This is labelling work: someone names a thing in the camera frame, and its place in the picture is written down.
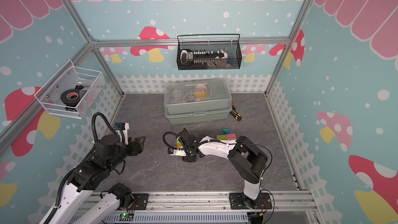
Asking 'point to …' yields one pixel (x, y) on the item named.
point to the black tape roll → (70, 97)
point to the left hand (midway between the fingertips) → (139, 141)
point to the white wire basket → (89, 82)
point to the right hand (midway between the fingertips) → (186, 153)
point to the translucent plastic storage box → (197, 101)
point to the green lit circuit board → (126, 216)
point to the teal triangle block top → (226, 131)
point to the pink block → (232, 136)
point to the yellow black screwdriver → (236, 115)
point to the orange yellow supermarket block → (179, 144)
